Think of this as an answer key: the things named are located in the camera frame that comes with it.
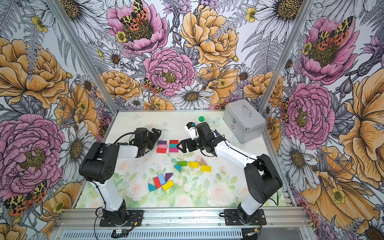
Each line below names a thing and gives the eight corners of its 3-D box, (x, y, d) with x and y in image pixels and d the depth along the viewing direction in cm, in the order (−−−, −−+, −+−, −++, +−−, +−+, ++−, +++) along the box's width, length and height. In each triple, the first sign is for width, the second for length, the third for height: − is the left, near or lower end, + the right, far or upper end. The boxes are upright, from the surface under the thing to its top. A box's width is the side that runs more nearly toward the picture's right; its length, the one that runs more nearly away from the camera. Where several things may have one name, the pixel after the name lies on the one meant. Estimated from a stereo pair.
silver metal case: (240, 146, 104) (246, 131, 91) (221, 121, 119) (224, 105, 106) (261, 137, 108) (270, 122, 96) (240, 114, 123) (246, 98, 111)
